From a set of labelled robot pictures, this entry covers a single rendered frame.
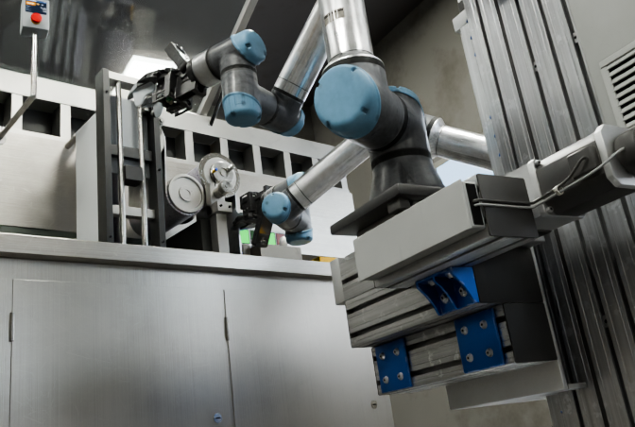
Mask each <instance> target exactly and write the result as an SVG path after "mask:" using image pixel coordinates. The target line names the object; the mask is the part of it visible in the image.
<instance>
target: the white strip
mask: <svg viewBox="0 0 635 427"><path fill-rule="evenodd" d="M74 144H76V172H77V240H86V241H96V242H98V211H97V164H96V117H95V114H94V115H93V116H92V117H91V118H90V119H89V120H88V121H87V122H86V123H85V124H84V125H83V126H82V127H81V128H80V129H79V130H78V131H77V133H76V134H75V135H74V136H73V137H72V138H71V139H70V140H69V141H68V142H67V143H66V144H65V145H64V146H65V148H67V149H70V148H71V147H72V146H73V145H74Z"/></svg>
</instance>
